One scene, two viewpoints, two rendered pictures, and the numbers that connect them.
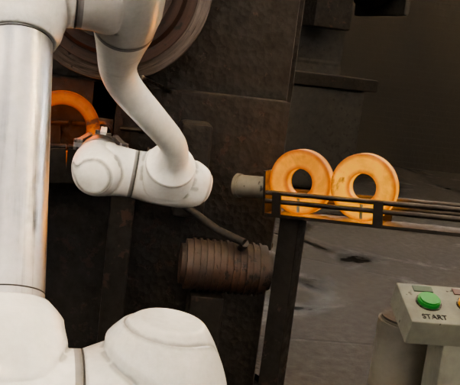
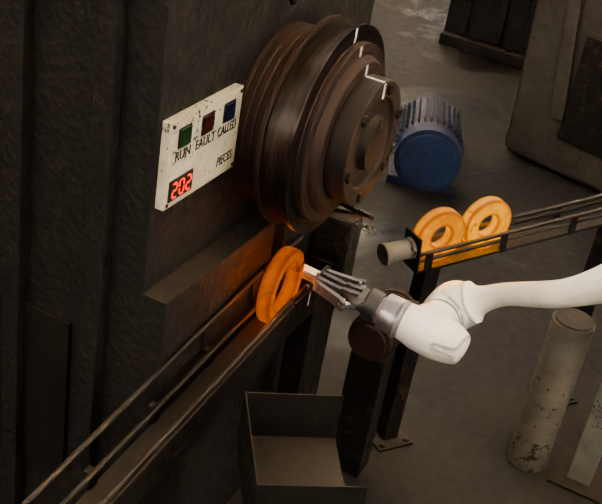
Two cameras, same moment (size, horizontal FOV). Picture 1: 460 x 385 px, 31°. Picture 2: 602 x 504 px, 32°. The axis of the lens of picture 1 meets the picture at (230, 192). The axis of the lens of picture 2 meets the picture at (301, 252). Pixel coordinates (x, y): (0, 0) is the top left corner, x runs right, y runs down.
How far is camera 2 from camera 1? 2.58 m
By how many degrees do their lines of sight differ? 59
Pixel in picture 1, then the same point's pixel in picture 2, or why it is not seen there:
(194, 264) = (394, 342)
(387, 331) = (579, 337)
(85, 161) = (462, 343)
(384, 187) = (504, 220)
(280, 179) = (426, 239)
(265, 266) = not seen: hidden behind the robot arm
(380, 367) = (570, 359)
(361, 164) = (490, 209)
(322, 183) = (460, 232)
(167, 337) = not seen: outside the picture
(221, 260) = not seen: hidden behind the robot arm
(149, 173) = (473, 319)
